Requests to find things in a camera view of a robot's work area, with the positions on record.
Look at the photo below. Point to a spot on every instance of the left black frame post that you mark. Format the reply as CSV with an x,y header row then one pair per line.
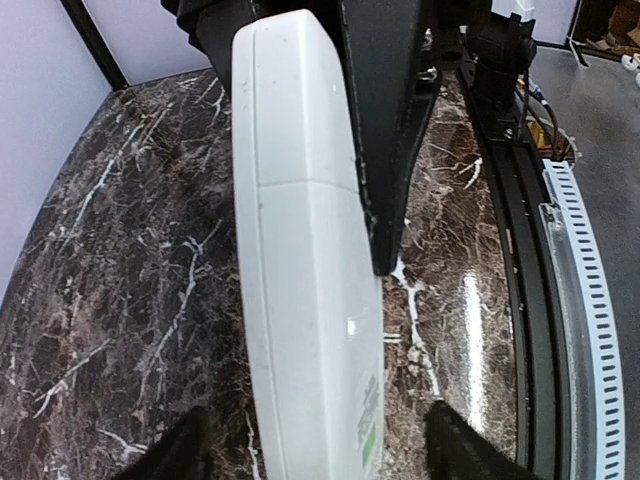
x,y
95,43

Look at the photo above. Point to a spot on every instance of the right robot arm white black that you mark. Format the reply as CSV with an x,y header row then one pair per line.
x,y
497,39

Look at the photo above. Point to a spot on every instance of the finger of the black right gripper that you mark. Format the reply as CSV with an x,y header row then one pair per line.
x,y
389,112

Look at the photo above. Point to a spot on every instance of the white slotted cable duct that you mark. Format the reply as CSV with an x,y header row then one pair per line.
x,y
596,401

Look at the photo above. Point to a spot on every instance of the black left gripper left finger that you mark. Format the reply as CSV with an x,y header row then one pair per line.
x,y
181,453

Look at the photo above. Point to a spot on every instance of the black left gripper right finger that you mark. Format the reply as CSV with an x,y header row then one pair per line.
x,y
456,451

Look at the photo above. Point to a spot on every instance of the white remote control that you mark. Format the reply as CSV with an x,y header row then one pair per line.
x,y
312,304

